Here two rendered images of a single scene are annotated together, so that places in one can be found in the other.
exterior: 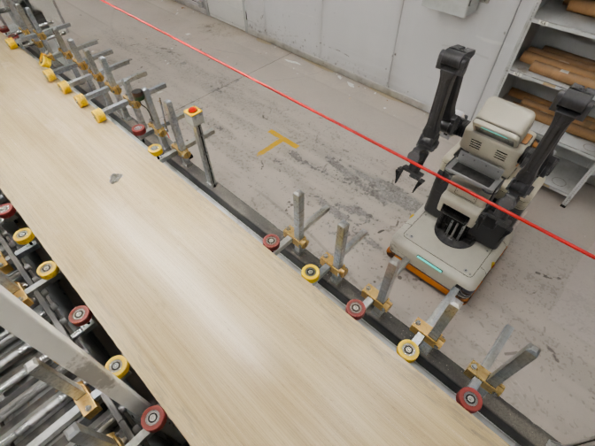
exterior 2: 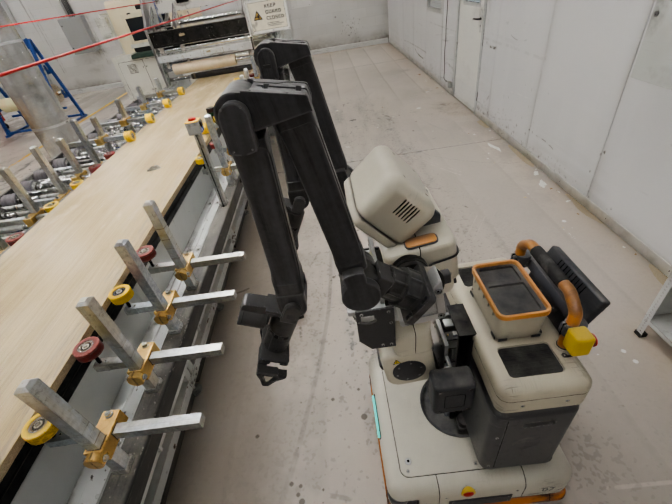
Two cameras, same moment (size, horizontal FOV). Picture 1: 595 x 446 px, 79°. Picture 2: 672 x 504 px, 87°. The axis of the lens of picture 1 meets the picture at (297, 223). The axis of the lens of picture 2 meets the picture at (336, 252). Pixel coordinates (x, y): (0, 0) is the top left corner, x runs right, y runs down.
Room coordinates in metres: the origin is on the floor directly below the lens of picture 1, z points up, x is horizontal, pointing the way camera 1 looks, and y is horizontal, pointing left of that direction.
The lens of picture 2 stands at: (0.78, -1.38, 1.73)
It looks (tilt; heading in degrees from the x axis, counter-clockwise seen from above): 38 degrees down; 48
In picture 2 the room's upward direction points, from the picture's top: 10 degrees counter-clockwise
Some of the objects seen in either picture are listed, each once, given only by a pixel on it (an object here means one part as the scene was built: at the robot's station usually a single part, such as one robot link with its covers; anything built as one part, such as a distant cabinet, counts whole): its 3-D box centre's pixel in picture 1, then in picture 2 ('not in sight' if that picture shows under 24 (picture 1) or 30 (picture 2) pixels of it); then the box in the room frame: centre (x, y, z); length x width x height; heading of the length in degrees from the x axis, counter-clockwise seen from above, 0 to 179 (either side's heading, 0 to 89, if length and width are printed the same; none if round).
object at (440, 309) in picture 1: (429, 323); (126, 430); (0.64, -0.55, 0.82); 0.43 x 0.03 x 0.04; 136
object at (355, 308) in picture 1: (354, 313); (94, 356); (0.68, -0.23, 0.85); 0.08 x 0.08 x 0.11
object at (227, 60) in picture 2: not in sight; (220, 61); (3.41, 3.13, 1.05); 1.43 x 0.12 x 0.12; 136
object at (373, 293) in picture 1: (376, 298); (143, 363); (0.77, -0.35, 0.81); 0.14 x 0.06 x 0.05; 46
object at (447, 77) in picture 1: (439, 104); (285, 135); (1.36, -0.61, 1.40); 0.11 x 0.06 x 0.43; 46
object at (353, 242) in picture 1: (337, 257); (180, 302); (0.99, -0.19, 0.81); 0.43 x 0.03 x 0.04; 136
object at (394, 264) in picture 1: (384, 291); (127, 353); (0.75, -0.36, 0.89); 0.04 x 0.04 x 0.48; 46
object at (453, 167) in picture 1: (472, 177); (372, 288); (1.33, -0.89, 0.99); 0.28 x 0.16 x 0.22; 46
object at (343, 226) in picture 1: (339, 256); (153, 293); (0.93, -0.19, 0.91); 0.04 x 0.04 x 0.48; 46
